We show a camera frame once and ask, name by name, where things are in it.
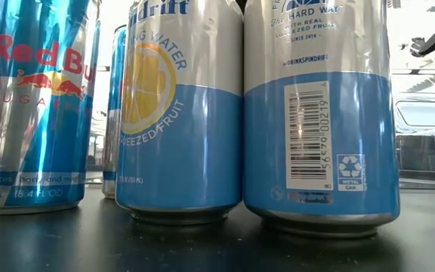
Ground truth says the blue silver Red Bull can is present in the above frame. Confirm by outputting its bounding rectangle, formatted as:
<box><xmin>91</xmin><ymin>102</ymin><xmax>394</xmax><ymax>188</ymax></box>
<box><xmin>0</xmin><ymin>0</ymin><xmax>102</xmax><ymax>217</ymax></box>
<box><xmin>102</xmin><ymin>24</ymin><xmax>128</xmax><ymax>200</ymax></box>

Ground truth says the dark round ceiling fixture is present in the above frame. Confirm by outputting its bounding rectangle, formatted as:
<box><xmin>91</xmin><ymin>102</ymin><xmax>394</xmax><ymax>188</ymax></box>
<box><xmin>400</xmin><ymin>36</ymin><xmax>430</xmax><ymax>59</ymax></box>

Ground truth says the clear plastic bin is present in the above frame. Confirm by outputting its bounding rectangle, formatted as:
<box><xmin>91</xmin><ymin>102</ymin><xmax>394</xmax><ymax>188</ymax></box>
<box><xmin>393</xmin><ymin>96</ymin><xmax>435</xmax><ymax>190</ymax></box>

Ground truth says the blue white Spindrift can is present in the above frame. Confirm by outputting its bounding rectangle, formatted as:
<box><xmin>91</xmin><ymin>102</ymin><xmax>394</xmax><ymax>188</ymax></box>
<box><xmin>115</xmin><ymin>0</ymin><xmax>245</xmax><ymax>227</ymax></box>
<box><xmin>242</xmin><ymin>0</ymin><xmax>401</xmax><ymax>239</ymax></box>

